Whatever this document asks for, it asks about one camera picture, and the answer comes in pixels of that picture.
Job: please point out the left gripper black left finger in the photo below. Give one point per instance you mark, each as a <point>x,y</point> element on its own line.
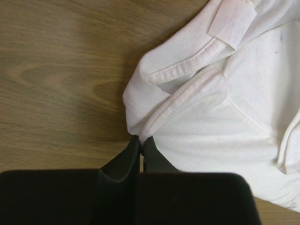
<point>125,163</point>

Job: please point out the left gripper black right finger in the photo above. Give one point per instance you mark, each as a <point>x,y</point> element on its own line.
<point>154,161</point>

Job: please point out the white t-shirt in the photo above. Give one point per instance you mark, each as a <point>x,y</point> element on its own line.
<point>223,95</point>

